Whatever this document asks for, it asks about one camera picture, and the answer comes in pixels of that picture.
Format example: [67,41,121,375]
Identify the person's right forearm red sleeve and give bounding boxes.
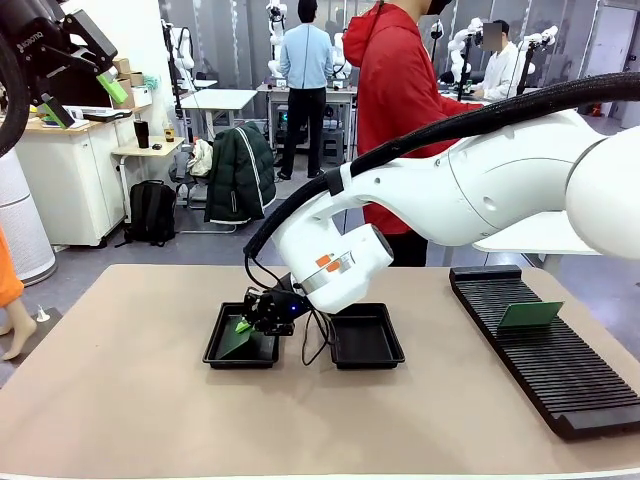
[437,94,485,115]

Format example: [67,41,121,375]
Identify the white cabinet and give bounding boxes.
[13,115,130,249]

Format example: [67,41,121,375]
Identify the white air purifier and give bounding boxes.
[0,147,57,287]

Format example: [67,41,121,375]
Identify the dark green jacket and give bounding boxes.
[203,121,278,225]

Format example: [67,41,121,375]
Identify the small wooden side table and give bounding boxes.
[110,135,187,224]

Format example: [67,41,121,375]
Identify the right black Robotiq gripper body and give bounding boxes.
[269,285,305,329]

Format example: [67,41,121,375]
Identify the right arm black cable sleeve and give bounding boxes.
[243,71,640,261]

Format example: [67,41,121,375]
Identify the black backpack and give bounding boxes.
[114,179,178,249]

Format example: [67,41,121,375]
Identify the green circuit board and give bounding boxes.
[496,300,565,330]
[219,319,267,359]

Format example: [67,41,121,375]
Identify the grey door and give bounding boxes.
[584,4,629,109]

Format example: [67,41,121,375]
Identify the white table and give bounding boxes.
[472,209,601,257]

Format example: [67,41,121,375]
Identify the person in white shirt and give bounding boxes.
[472,19,527,101]

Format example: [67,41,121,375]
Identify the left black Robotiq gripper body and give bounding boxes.
[0,0,71,96]

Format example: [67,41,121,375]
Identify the black desktop monitor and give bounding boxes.
[45,69,114,110]

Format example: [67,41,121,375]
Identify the left arm black cable sleeve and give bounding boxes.
[0,34,32,159]

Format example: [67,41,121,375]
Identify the mannequin leg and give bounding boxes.
[0,294,39,362]

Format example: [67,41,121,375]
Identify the white background desk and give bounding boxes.
[178,88,259,151]

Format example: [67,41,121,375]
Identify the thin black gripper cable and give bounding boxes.
[243,249,337,367]

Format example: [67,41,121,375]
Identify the black keyboard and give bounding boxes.
[82,108,134,123]

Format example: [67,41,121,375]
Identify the orange cloth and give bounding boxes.
[0,224,25,309]

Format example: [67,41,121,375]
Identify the black slotted board rack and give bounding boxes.
[448,264,640,442]

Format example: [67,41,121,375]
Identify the white bag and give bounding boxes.
[189,138,215,177]

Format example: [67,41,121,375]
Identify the black ESD tray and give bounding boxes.
[201,300,283,372]
[328,301,407,372]

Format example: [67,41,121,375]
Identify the person in light blue shirt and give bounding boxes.
[276,0,335,181]

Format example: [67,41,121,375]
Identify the arm black cable sleeve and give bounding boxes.
[243,71,640,261]
[0,34,32,159]

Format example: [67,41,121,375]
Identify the grey chair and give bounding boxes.
[168,149,241,236]

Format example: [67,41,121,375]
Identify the person in red jacket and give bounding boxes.
[342,0,485,269]

